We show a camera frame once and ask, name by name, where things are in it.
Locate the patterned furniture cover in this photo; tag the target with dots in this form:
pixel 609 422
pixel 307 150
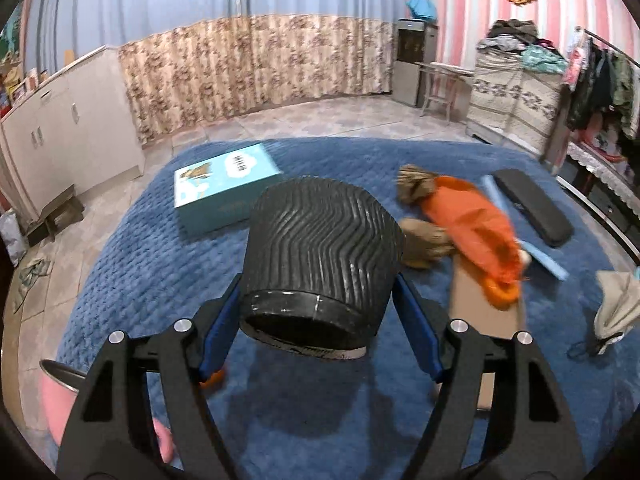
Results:
pixel 515 100

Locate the pile of colourful boxes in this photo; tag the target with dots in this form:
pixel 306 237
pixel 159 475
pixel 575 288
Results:
pixel 15 80

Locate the whole mandarin orange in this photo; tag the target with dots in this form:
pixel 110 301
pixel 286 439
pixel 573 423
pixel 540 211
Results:
pixel 475 225

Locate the green floor cloth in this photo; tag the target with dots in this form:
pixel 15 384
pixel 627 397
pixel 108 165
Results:
pixel 32 280

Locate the floral curtain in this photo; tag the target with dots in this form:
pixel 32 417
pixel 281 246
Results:
pixel 250 70

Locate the metal clothes rack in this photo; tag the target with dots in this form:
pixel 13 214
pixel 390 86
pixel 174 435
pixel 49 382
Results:
pixel 607 45

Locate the row of hanging clothes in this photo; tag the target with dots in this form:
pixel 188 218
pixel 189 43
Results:
pixel 605 85

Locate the blue quilted blanket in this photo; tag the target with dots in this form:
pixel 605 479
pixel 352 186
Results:
pixel 150 270

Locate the black oblong case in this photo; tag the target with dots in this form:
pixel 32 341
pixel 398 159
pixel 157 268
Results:
pixel 535 205

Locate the pile of clothes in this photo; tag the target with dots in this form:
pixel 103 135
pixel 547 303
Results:
pixel 520 40

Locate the white cabinet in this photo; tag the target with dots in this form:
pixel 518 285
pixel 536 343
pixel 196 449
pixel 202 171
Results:
pixel 50 130

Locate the grey cloth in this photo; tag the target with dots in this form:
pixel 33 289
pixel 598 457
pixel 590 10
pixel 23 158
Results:
pixel 617 305

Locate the blue cloth bundle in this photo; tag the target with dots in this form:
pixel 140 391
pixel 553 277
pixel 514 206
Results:
pixel 422 7

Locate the small metal table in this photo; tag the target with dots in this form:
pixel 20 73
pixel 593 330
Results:
pixel 445 72

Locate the curved orange peel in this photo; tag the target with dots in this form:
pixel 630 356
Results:
pixel 216 377

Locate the small wooden stool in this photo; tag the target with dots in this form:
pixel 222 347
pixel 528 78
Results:
pixel 55 212

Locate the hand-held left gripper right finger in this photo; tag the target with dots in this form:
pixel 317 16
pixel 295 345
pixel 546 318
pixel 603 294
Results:
pixel 415 330

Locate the white plastic bag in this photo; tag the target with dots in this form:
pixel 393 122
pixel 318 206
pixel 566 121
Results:
pixel 12 237

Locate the light blue stick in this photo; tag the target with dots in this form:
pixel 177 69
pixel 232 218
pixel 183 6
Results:
pixel 547 262

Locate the light blue tissue box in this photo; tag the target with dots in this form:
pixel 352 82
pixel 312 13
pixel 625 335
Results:
pixel 225 195

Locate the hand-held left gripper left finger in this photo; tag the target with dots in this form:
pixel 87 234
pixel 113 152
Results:
pixel 220 330

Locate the black ribbed bin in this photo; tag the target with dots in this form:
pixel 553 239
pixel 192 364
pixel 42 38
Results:
pixel 320 240

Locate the grey water dispenser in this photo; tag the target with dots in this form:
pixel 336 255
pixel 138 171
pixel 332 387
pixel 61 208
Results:
pixel 412 65

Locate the lace tablecloth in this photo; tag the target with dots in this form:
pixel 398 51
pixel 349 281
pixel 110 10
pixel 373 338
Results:
pixel 605 165

